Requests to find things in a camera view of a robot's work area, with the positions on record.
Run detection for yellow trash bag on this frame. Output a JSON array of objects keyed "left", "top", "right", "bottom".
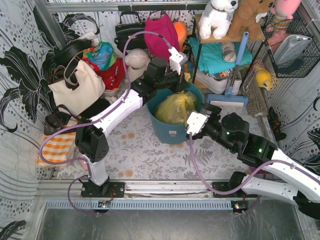
[{"left": 151, "top": 86, "right": 198, "bottom": 125}]

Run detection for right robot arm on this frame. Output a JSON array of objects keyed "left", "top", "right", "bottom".
[{"left": 186, "top": 103, "right": 320, "bottom": 220}]

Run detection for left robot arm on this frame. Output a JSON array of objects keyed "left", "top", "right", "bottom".
[{"left": 75, "top": 56, "right": 189, "bottom": 186}]

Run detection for magenta fuzzy bag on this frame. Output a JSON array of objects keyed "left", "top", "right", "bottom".
[{"left": 144, "top": 14, "right": 180, "bottom": 62}]

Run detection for teal trash bin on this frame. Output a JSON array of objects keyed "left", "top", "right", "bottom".
[{"left": 146, "top": 83, "right": 204, "bottom": 145}]

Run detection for colorful patterned bag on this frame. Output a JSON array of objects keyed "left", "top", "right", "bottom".
[{"left": 82, "top": 41, "right": 117, "bottom": 72}]

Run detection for cream canvas tote bag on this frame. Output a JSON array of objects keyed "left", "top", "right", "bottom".
[{"left": 48, "top": 60, "right": 105, "bottom": 115}]

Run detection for brown patterned bag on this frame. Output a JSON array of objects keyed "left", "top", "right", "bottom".
[{"left": 43, "top": 104, "right": 80, "bottom": 136}]

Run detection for rainbow striped cloth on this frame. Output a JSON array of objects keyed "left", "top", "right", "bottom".
[{"left": 183, "top": 61, "right": 194, "bottom": 83}]

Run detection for teal folded cloth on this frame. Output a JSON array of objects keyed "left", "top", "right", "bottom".
[{"left": 188, "top": 37, "right": 253, "bottom": 75}]

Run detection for white lamb plush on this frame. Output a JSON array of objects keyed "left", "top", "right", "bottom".
[{"left": 125, "top": 48, "right": 151, "bottom": 82}]

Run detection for orange plush toy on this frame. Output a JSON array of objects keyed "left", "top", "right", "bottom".
[{"left": 173, "top": 21, "right": 188, "bottom": 52}]

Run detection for yellow duck plush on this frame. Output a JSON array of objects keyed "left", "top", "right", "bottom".
[{"left": 253, "top": 61, "right": 272, "bottom": 91}]

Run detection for red cloth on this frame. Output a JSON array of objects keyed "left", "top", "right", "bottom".
[{"left": 89, "top": 58, "right": 125, "bottom": 90}]

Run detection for black leather handbag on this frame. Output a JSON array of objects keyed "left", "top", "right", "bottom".
[{"left": 114, "top": 11, "right": 148, "bottom": 52}]

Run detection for white husky plush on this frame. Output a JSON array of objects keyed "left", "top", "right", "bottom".
[{"left": 199, "top": 0, "right": 239, "bottom": 40}]

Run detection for black shelf rack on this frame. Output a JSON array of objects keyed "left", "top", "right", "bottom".
[{"left": 191, "top": 14, "right": 266, "bottom": 84}]

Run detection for silver pouch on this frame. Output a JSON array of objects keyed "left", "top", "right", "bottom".
[{"left": 273, "top": 34, "right": 312, "bottom": 65}]

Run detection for brown dog plush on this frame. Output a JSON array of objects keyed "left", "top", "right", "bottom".
[{"left": 227, "top": 0, "right": 275, "bottom": 41}]

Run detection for pink plush toy top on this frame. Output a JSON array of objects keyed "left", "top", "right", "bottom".
[{"left": 270, "top": 0, "right": 301, "bottom": 30}]

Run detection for orange checkered towel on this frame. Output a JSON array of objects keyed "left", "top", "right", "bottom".
[{"left": 42, "top": 132, "right": 76, "bottom": 163}]

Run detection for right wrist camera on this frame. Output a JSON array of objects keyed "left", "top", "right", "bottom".
[{"left": 186, "top": 111, "right": 209, "bottom": 136}]

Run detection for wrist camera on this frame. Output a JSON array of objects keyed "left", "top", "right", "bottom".
[
  {"left": 186, "top": 111, "right": 209, "bottom": 136},
  {"left": 168, "top": 46, "right": 188, "bottom": 75}
]

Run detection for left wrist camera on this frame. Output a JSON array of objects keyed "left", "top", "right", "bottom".
[{"left": 168, "top": 46, "right": 188, "bottom": 75}]

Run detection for black wire basket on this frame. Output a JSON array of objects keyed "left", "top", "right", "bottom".
[{"left": 261, "top": 12, "right": 320, "bottom": 79}]

